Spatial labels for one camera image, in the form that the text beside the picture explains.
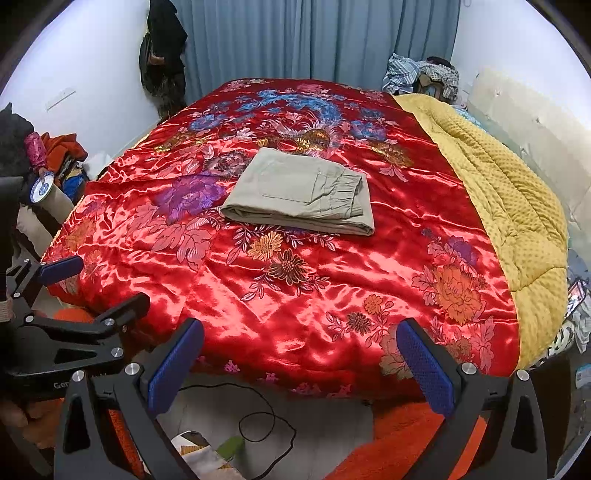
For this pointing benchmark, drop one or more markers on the beige padded headboard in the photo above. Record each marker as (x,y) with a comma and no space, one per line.
(521,110)

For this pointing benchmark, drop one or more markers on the green packet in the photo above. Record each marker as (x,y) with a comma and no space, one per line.
(231,446)

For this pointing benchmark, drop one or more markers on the blue white striped cloth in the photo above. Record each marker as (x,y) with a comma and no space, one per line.
(401,71)

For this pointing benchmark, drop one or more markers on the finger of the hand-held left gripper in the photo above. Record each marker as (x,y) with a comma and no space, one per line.
(120,309)
(60,270)

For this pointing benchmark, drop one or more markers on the white bag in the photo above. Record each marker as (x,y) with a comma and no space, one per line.
(99,165)

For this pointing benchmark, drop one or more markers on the colourful printed packet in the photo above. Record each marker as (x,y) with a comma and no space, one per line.
(576,297)

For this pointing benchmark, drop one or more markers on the black hanging clothes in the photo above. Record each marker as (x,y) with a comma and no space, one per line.
(166,46)

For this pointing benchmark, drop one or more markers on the pink patterned cloth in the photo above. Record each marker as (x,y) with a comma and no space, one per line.
(37,150)

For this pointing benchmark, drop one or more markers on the blue white round tin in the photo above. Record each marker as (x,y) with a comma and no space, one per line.
(41,188)

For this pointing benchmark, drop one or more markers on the paper booklet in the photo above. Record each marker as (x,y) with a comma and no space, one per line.
(198,454)

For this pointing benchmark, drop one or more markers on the black white patterned cloth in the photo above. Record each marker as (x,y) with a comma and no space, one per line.
(561,339)

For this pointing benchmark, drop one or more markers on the orange cloth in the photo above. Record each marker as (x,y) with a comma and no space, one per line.
(64,147)

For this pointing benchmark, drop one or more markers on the orange rug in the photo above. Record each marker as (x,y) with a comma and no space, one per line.
(406,434)

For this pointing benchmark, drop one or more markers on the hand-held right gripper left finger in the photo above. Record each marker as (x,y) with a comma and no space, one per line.
(173,369)

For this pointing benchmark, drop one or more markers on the blue curtain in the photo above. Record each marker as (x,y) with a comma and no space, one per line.
(314,37)

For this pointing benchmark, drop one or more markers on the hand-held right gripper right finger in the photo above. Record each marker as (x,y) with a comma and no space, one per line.
(425,369)

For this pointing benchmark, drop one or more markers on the black fluffy garment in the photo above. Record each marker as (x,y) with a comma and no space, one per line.
(16,138)

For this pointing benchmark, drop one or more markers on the beige pants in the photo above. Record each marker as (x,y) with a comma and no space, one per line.
(295,194)

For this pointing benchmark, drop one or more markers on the yellow dotted blanket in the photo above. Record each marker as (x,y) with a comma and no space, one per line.
(517,207)

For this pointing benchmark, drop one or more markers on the red floral satin blanket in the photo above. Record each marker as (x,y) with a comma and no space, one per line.
(277,286)

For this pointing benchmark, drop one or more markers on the dark plaid clothes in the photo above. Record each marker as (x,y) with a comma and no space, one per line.
(443,76)

